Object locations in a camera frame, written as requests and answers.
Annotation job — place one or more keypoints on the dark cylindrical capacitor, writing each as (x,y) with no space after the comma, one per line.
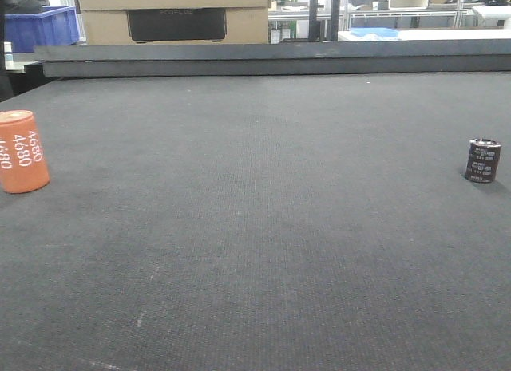
(483,159)

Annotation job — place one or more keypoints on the orange cylindrical 4680 battery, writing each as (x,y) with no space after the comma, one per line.
(23,163)

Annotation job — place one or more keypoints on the light blue tray background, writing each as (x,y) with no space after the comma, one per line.
(375,33)

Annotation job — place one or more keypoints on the lower cardboard box black print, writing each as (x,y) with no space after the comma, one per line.
(110,27)

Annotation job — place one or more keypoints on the blue plastic crate background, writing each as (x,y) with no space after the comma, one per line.
(54,26)

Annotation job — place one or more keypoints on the dark grey flat board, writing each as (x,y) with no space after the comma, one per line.
(286,59)

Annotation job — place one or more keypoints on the black vertical post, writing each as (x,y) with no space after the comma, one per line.
(313,22)

